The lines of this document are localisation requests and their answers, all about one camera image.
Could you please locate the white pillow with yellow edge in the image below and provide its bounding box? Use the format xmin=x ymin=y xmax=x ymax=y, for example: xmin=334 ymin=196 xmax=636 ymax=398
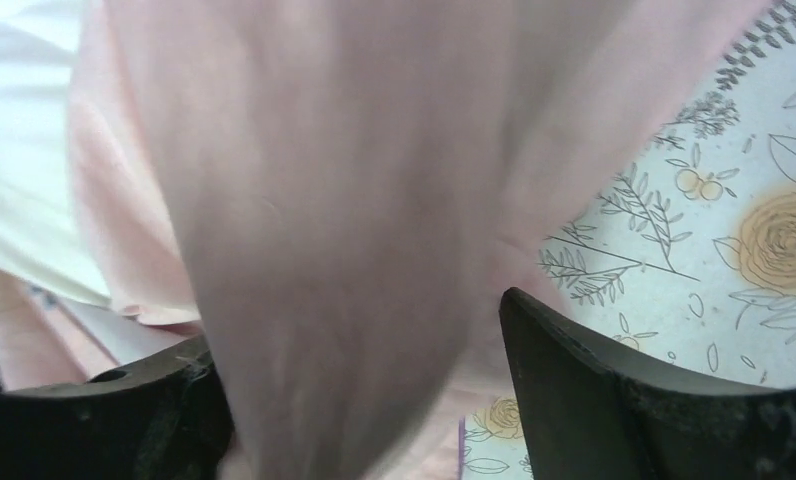
xmin=0 ymin=1 xmax=109 ymax=306

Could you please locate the pink pillow with princess print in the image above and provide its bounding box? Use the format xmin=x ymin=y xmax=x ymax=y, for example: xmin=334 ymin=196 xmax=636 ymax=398
xmin=0 ymin=0 xmax=777 ymax=480

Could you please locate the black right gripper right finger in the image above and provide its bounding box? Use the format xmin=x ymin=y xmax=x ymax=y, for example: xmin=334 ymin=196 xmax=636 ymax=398
xmin=499 ymin=288 xmax=796 ymax=480

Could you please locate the floral patterned bed sheet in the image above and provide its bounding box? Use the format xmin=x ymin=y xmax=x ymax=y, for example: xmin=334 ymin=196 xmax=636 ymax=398
xmin=0 ymin=0 xmax=796 ymax=480

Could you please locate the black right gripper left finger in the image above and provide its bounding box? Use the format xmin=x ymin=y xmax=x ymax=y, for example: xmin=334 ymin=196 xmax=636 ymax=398
xmin=0 ymin=336 xmax=232 ymax=480

